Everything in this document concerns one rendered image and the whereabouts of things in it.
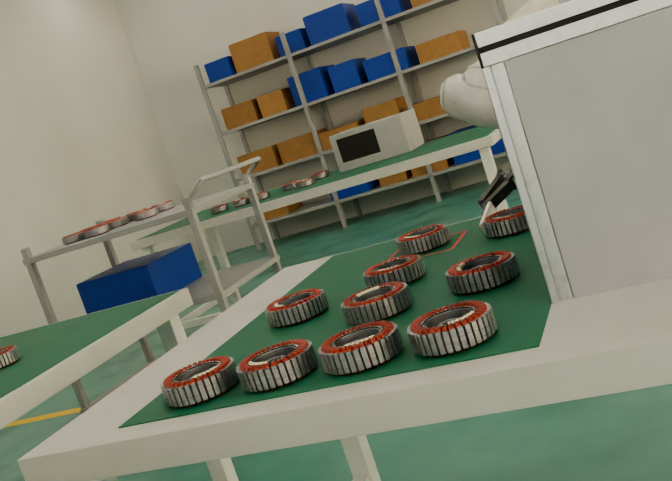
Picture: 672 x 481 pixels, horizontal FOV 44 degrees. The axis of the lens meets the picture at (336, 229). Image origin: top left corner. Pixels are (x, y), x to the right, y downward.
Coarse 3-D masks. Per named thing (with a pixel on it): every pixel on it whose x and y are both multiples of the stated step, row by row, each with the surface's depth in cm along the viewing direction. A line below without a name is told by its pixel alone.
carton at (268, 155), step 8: (256, 152) 848; (264, 152) 844; (272, 152) 841; (240, 160) 856; (264, 160) 847; (272, 160) 843; (280, 160) 851; (240, 168) 859; (248, 168) 855; (256, 168) 852; (264, 168) 849
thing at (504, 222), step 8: (512, 208) 167; (520, 208) 166; (488, 216) 167; (496, 216) 166; (504, 216) 161; (512, 216) 159; (520, 216) 158; (488, 224) 162; (496, 224) 160; (504, 224) 159; (512, 224) 159; (520, 224) 159; (488, 232) 163; (496, 232) 161; (504, 232) 160; (512, 232) 160; (520, 232) 159
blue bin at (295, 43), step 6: (294, 30) 802; (300, 30) 801; (288, 36) 806; (294, 36) 804; (300, 36) 802; (306, 36) 812; (276, 42) 811; (288, 42) 807; (294, 42) 805; (300, 42) 803; (306, 42) 808; (282, 48) 811; (294, 48) 807; (300, 48) 805; (282, 54) 812
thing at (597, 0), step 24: (576, 0) 101; (600, 0) 100; (624, 0) 99; (648, 0) 98; (504, 24) 104; (528, 24) 103; (552, 24) 102; (576, 24) 101; (600, 24) 101; (480, 48) 106; (504, 48) 105; (528, 48) 104
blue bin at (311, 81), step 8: (304, 72) 809; (312, 72) 806; (320, 72) 804; (288, 80) 817; (304, 80) 811; (312, 80) 808; (320, 80) 805; (328, 80) 817; (296, 88) 816; (304, 88) 813; (312, 88) 810; (320, 88) 807; (328, 88) 812; (296, 96) 818; (312, 96) 812; (320, 96) 809; (296, 104) 820
